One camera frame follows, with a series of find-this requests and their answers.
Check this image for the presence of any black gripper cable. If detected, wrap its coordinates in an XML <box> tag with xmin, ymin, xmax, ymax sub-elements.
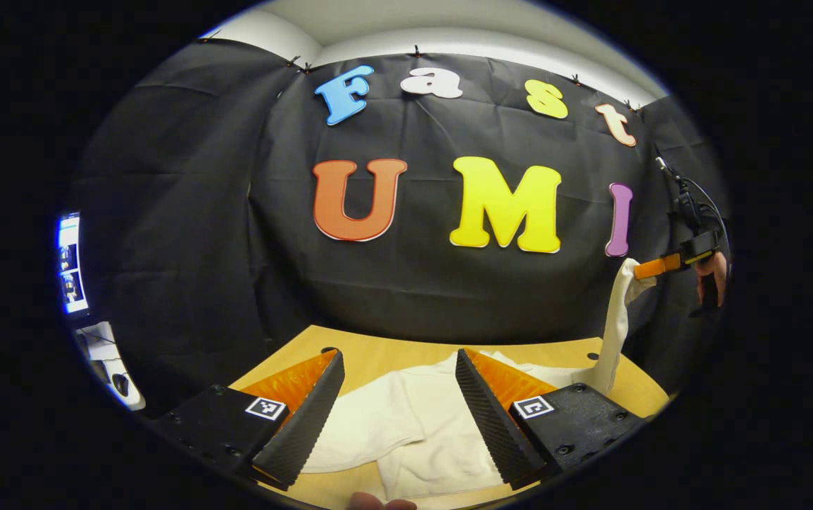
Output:
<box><xmin>683</xmin><ymin>177</ymin><xmax>732</xmax><ymax>263</ymax></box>

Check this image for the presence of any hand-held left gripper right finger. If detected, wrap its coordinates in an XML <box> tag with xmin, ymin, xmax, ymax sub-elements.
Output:
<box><xmin>455</xmin><ymin>347</ymin><xmax>648</xmax><ymax>492</ymax></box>

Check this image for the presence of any row of black cloth clips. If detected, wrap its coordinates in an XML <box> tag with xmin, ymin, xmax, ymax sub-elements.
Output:
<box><xmin>198</xmin><ymin>28</ymin><xmax>642</xmax><ymax>114</ymax></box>

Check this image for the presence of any white desk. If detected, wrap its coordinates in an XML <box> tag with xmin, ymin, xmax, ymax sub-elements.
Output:
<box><xmin>72</xmin><ymin>321</ymin><xmax>147</xmax><ymax>412</ymax></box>

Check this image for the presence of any black backdrop cloth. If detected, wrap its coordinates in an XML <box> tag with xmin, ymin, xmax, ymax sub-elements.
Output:
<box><xmin>67</xmin><ymin>35</ymin><xmax>733</xmax><ymax>419</ymax></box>

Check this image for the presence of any computer monitor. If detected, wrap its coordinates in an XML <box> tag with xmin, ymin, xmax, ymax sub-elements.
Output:
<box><xmin>56</xmin><ymin>211</ymin><xmax>90</xmax><ymax>316</ymax></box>

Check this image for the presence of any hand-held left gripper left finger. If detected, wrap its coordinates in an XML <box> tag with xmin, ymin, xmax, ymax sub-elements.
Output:
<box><xmin>144</xmin><ymin>348</ymin><xmax>347</xmax><ymax>493</ymax></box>

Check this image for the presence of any cream sweatshirt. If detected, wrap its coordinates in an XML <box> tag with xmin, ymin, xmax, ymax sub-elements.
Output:
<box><xmin>300</xmin><ymin>257</ymin><xmax>659</xmax><ymax>502</ymax></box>

